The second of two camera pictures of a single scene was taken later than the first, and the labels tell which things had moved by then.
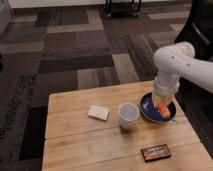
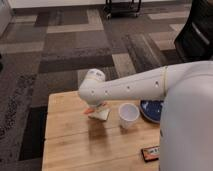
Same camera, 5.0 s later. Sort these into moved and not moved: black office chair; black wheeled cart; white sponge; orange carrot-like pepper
Moved: orange carrot-like pepper
Not moved: black office chair; white sponge; black wheeled cart
